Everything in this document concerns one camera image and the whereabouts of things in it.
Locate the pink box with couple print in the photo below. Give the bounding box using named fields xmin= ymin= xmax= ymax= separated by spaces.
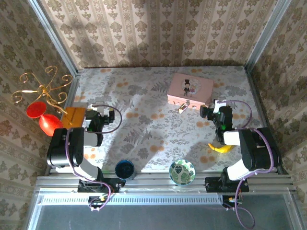
xmin=167 ymin=73 xmax=214 ymax=110

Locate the orange wooden base board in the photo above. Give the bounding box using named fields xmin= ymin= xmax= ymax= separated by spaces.
xmin=61 ymin=107 xmax=86 ymax=130

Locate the yellow banana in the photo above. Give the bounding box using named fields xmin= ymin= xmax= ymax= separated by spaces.
xmin=207 ymin=142 xmax=235 ymax=154

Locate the red plastic wine glass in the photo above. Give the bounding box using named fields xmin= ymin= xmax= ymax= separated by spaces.
xmin=25 ymin=101 xmax=64 ymax=137

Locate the floral tablecloth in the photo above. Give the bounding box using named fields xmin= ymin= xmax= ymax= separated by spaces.
xmin=55 ymin=66 xmax=279 ymax=173

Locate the dark blue cup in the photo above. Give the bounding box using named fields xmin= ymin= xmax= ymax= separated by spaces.
xmin=114 ymin=159 xmax=136 ymax=181

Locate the green leaf print bowl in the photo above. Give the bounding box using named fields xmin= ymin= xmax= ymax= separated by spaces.
xmin=168 ymin=159 xmax=196 ymax=186

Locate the black connector board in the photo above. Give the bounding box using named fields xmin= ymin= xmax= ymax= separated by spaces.
xmin=222 ymin=195 xmax=243 ymax=209
xmin=88 ymin=195 xmax=108 ymax=209

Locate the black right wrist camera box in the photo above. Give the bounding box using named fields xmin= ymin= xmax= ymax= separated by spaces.
xmin=200 ymin=104 xmax=214 ymax=120

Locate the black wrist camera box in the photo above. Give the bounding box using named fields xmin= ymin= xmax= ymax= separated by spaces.
xmin=105 ymin=109 xmax=116 ymax=125
xmin=200 ymin=104 xmax=214 ymax=120

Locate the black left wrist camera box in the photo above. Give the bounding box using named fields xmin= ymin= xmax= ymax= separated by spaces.
xmin=105 ymin=109 xmax=116 ymax=125

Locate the gold wire glass rack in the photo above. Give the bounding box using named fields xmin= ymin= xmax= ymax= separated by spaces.
xmin=11 ymin=66 xmax=74 ymax=125

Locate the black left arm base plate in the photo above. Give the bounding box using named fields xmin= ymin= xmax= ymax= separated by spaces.
xmin=78 ymin=178 xmax=127 ymax=194

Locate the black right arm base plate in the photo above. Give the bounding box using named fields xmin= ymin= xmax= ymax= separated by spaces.
xmin=205 ymin=177 xmax=250 ymax=194

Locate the aluminium corner post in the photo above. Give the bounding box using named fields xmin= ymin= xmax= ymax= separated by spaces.
xmin=244 ymin=0 xmax=293 ymax=70
xmin=28 ymin=0 xmax=79 ymax=75

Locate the aluminium frame rail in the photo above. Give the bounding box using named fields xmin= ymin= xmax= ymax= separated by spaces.
xmin=35 ymin=176 xmax=296 ymax=195

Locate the white slotted cable duct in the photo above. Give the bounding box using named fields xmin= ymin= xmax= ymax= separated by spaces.
xmin=42 ymin=194 xmax=224 ymax=206

